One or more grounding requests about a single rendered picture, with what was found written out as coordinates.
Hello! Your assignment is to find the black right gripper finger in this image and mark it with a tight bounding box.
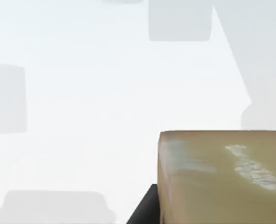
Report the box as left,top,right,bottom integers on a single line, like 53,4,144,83
125,183,161,224

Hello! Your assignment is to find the tan rectangular block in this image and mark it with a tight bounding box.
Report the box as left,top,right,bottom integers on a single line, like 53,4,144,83
157,130,276,224

